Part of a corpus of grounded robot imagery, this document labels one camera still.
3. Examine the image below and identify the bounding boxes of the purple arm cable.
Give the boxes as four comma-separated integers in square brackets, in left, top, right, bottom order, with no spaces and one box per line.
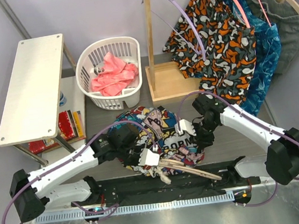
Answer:
[0,117,166,224]
[174,80,299,214]

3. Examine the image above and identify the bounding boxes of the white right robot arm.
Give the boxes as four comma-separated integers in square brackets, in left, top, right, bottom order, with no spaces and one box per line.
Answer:
[192,94,299,186]

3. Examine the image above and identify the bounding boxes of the wooden clothes rack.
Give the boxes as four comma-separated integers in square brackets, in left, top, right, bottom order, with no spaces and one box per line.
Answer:
[137,0,299,106]

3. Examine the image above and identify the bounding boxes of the purple plastic hanger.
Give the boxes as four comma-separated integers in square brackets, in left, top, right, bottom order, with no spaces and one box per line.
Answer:
[142,0,206,60]

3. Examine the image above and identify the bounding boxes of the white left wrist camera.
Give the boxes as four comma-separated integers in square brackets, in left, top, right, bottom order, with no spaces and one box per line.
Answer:
[138,148,160,167]

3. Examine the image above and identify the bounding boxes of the orange camouflage shorts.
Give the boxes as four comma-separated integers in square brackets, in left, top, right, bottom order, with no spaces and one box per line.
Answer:
[156,0,264,113]

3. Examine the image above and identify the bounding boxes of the comic print shorts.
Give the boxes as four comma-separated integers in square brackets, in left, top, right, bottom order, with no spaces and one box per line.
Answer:
[115,106,205,185]

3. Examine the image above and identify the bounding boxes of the grey shorts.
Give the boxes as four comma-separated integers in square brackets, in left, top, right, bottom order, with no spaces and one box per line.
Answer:
[246,0,299,75]

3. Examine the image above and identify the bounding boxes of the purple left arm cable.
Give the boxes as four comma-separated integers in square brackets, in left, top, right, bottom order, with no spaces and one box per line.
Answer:
[0,117,166,224]

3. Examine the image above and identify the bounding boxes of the white slotted cable duct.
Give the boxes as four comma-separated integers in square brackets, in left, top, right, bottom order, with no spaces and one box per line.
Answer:
[35,191,235,224]

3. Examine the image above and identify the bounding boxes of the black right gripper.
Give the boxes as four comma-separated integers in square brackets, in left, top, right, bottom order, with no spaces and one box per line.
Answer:
[186,116,222,151]

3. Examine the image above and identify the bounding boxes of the pink cloth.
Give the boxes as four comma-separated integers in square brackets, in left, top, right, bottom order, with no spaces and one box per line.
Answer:
[91,52,139,97]

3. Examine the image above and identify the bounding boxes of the white shelf table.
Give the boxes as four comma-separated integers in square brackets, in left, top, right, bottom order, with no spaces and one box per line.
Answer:
[0,33,85,166]

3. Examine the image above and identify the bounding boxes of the white laundry basket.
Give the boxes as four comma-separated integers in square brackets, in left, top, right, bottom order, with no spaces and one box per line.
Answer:
[76,37,143,111]

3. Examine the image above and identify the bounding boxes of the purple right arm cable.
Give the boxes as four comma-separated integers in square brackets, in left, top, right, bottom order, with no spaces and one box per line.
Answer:
[174,80,299,214]

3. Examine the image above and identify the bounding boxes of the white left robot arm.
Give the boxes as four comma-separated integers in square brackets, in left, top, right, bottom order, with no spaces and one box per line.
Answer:
[9,123,142,223]

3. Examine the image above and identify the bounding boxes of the blue patterned shorts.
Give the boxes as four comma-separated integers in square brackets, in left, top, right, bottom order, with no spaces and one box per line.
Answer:
[221,0,281,116]

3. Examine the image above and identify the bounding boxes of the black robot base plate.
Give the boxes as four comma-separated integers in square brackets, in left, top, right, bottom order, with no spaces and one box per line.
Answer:
[78,160,261,207]

